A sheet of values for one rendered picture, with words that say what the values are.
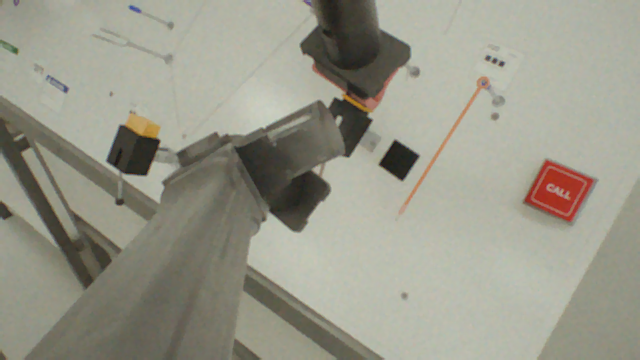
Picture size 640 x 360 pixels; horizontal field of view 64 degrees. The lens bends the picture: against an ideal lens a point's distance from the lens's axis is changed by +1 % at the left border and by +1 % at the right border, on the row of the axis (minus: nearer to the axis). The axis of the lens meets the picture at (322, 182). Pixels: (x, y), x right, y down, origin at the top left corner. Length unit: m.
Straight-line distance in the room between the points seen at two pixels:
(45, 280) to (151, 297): 1.87
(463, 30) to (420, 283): 0.32
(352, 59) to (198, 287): 0.35
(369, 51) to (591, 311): 1.55
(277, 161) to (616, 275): 1.73
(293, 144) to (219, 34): 0.43
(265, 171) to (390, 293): 0.28
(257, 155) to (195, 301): 0.28
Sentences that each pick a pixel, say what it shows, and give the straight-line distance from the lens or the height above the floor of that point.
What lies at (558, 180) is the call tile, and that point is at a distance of 0.59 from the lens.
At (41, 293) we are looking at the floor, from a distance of 2.00.
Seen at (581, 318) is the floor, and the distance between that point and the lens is 1.91.
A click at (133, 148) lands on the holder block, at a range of 0.78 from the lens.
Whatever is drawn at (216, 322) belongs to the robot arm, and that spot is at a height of 1.32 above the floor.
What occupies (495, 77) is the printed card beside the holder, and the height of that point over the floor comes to 1.15.
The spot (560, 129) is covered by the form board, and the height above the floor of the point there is 1.12.
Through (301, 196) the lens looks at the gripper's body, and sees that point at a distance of 0.56.
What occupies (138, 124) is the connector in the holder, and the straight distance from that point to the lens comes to 0.79.
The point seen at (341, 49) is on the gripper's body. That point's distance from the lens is 0.49.
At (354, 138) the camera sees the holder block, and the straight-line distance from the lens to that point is 0.60.
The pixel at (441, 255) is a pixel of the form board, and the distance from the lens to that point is 0.64.
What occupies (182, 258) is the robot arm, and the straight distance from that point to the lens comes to 0.20.
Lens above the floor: 1.48
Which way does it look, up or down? 45 degrees down
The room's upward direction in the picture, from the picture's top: straight up
